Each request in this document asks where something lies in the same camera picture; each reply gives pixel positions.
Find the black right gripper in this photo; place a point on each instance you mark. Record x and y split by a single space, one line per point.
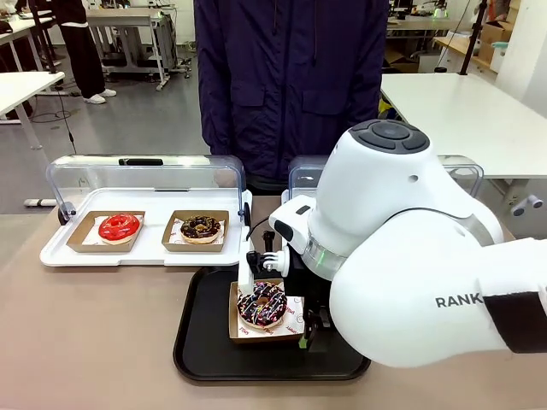
314 294

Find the brown cardboard donut box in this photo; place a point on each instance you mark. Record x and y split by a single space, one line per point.
192 248
77 241
256 339

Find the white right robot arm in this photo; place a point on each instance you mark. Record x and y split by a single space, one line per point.
406 256

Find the chocolate donut with sprinkles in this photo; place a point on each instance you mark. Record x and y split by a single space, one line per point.
248 312

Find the black serving tray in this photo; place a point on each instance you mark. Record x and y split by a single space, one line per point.
205 341

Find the chocolate donut with nuts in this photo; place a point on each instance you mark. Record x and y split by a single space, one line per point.
190 232

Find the white display case tray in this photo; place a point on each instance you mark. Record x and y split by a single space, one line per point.
154 200

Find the red glazed donut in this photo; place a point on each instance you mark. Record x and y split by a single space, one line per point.
107 228

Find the white printed paper liner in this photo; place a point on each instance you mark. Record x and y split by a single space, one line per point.
295 312
175 237
90 240

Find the person in navy jacket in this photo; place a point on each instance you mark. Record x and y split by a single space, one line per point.
290 85

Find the large white table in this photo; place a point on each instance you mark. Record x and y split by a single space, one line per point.
470 119

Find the clear display case lid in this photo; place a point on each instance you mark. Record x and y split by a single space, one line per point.
85 175

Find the open cardboard box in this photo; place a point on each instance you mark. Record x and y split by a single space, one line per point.
401 62

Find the wooden workbench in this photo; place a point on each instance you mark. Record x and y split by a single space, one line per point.
457 49

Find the black tripod pole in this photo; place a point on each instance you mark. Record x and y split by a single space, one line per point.
473 38

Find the person in black clothes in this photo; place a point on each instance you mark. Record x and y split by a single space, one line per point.
85 51

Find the grey office desk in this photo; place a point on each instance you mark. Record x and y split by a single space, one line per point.
128 19

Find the white office desk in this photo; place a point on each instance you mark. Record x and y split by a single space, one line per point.
21 25

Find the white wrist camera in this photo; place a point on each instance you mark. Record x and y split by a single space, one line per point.
245 273

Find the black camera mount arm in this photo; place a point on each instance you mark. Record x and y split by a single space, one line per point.
256 261

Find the clear lid hinge bracket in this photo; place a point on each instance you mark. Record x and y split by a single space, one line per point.
66 212
246 211

